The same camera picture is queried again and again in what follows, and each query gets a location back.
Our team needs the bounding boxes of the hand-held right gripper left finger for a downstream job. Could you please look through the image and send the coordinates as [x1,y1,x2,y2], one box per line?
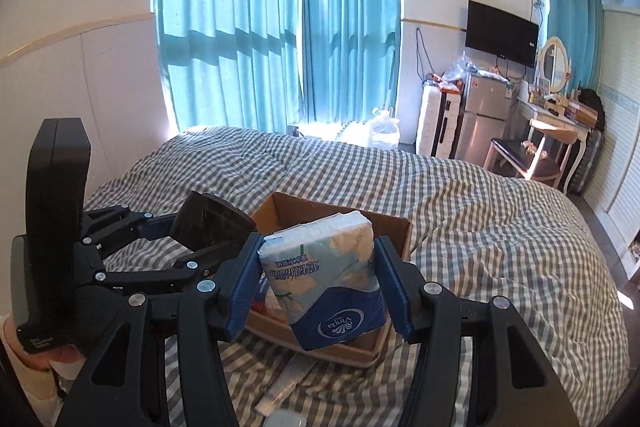
[54,232,264,427]

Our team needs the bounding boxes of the silver small fridge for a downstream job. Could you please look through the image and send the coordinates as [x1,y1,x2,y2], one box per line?
[456,72,518,165]

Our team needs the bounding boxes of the small white box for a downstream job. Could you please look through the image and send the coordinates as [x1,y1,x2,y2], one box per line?
[262,411,307,427]

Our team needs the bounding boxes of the brown cardboard box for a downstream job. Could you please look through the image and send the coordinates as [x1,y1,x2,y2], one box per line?
[245,192,413,370]

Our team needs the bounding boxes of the dark wall cable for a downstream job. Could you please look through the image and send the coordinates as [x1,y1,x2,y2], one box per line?
[414,27,436,82]

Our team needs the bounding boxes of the black bag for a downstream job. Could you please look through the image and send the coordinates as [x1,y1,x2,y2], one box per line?
[575,88,607,130]

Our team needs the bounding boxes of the white slatted wardrobe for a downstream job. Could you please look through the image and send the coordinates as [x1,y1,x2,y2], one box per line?
[582,4,640,268]

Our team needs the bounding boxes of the black wall television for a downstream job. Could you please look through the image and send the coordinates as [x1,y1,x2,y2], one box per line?
[465,0,540,68]

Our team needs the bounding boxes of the white oval mirror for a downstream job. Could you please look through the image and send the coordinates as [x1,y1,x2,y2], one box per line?
[537,36,572,94]

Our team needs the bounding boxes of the person's left hand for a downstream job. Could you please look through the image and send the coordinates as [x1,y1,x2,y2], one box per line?
[0,314,88,373]

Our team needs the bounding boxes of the short teal curtain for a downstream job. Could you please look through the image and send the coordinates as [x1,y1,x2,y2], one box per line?
[542,0,606,92]

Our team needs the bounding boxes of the wide teal curtain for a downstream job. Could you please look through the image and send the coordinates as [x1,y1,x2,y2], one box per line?
[152,0,306,132]

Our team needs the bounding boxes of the small brown carton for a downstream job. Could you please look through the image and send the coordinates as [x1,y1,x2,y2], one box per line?
[567,99,598,120]

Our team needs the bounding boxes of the grey white checkered blanket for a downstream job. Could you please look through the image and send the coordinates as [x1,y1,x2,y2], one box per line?
[82,125,628,427]

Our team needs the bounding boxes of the white toothpaste tube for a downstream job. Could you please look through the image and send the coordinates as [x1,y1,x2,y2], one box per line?
[254,354,313,414]

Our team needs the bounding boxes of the clear water jug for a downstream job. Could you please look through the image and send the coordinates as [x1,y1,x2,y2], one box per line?
[367,107,402,150]

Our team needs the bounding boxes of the black glossy case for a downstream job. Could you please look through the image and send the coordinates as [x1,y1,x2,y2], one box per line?
[170,192,258,260]

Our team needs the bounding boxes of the white dressing table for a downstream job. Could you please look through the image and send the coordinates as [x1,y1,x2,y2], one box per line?
[515,94,591,192]

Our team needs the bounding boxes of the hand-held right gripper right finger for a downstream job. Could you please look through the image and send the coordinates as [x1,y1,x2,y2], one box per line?
[374,235,581,427]

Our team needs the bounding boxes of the blue white tissue pack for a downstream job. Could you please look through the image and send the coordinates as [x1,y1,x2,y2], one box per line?
[258,210,392,353]

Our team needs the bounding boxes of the white ribbed suitcase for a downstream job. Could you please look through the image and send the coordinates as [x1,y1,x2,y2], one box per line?
[416,84,463,158]

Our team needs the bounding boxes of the clear plastic bags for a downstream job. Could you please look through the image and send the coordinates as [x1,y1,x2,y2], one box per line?
[442,52,506,82]

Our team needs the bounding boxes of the wooden chair black seat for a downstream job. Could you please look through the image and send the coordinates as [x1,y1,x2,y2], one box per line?
[482,119,581,188]

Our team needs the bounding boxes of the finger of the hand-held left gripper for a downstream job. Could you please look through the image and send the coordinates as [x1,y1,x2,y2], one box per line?
[81,204,177,254]
[96,248,242,296]

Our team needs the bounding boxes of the narrow teal curtain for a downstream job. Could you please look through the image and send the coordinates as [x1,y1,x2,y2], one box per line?
[300,0,403,128]

